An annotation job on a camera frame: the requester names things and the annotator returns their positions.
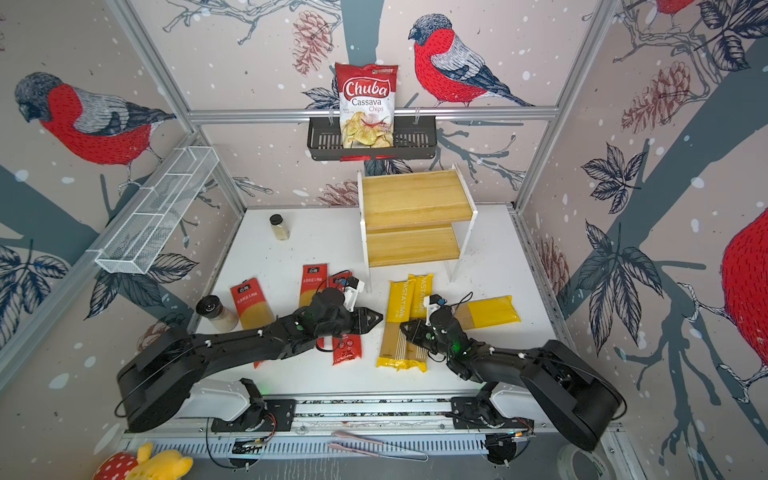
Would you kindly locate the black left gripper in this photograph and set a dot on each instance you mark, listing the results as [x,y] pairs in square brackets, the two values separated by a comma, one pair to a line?
[366,327]

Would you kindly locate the yellow spaghetti bag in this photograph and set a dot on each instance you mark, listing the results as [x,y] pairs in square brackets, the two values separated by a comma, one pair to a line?
[487,313]
[393,350]
[417,356]

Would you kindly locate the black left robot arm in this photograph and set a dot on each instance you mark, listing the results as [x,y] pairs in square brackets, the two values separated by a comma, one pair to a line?
[154,385]

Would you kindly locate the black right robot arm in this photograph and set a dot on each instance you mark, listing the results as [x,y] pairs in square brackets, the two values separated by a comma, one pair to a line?
[578,401]

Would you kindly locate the red pasta bag right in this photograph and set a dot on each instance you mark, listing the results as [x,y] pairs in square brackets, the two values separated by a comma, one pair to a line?
[348,347]

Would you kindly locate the red pasta bag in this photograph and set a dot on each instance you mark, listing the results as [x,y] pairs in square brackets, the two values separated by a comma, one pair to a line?
[314,278]
[348,347]
[251,305]

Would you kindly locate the red pasta bag middle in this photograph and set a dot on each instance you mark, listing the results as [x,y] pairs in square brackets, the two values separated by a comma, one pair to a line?
[314,278]

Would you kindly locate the red pasta bag left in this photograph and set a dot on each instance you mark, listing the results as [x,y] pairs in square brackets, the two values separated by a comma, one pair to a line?
[251,305]

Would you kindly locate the small spice jar black lid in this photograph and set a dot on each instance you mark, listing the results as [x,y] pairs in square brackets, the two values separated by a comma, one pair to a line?
[279,227]

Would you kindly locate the large spice jar black lid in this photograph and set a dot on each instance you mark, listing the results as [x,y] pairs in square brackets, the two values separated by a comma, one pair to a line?
[222,319]

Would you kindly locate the white tape roll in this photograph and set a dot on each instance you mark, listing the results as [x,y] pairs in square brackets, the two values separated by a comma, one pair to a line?
[575,464]

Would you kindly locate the Chuba cassava chips bag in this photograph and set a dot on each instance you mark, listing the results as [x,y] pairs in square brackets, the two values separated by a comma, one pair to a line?
[367,104]

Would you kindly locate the yellow plush toy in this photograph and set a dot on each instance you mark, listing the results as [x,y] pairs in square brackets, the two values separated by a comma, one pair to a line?
[166,465]

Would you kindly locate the red strawberry plush toy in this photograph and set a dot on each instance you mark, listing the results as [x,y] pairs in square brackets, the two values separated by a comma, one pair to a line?
[116,467]

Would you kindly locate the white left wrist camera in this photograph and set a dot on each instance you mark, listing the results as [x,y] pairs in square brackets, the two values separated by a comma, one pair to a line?
[352,288]

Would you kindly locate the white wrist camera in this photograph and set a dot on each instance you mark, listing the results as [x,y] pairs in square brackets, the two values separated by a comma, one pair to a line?
[352,288]
[432,304]

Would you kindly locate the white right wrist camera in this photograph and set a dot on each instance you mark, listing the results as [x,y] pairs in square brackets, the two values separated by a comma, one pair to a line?
[432,304]

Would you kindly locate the metal base rail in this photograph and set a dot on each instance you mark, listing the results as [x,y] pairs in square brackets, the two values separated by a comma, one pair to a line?
[301,429]

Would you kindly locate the white frame wooden shelf rack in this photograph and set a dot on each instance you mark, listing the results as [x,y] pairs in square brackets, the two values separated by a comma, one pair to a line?
[414,218]

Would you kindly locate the black hanging wire basket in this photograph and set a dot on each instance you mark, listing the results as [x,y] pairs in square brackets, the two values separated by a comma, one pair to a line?
[408,138]

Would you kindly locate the white wire mesh basket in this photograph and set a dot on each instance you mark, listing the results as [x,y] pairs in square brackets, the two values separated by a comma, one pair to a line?
[140,239]

